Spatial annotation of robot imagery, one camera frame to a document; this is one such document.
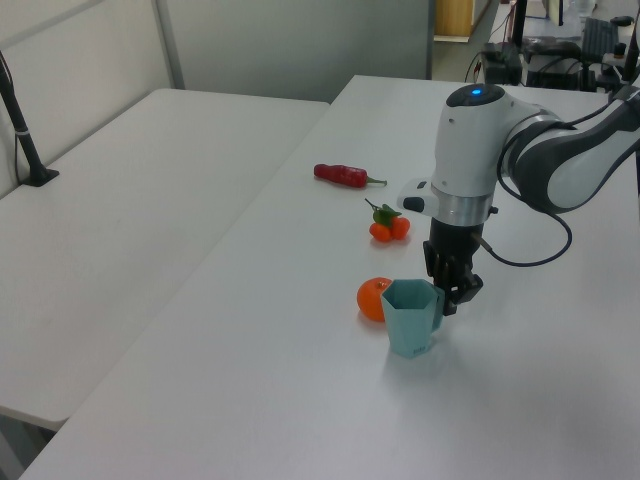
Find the wooden cabinet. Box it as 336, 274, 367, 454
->
433, 0, 475, 44

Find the white side table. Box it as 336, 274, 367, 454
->
0, 88, 332, 432

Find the black camera pole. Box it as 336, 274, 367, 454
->
0, 48, 61, 188
619, 19, 640, 99

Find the small tangerine cluster with leaves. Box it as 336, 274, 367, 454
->
364, 198, 413, 245

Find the teal hexagonal mug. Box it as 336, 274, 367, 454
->
380, 278, 447, 360

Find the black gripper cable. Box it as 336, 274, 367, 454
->
474, 133, 574, 267

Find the black monitor stand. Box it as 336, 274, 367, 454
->
512, 0, 530, 47

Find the grey partition panel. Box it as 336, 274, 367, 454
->
164, 0, 437, 104

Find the red chili pepper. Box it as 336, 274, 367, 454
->
313, 162, 389, 191

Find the black equipment box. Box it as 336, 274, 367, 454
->
480, 41, 525, 85

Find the large orange fruit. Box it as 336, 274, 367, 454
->
355, 276, 394, 323

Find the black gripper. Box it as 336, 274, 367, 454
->
422, 217, 487, 318

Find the aluminium frame post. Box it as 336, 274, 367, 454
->
151, 0, 187, 92

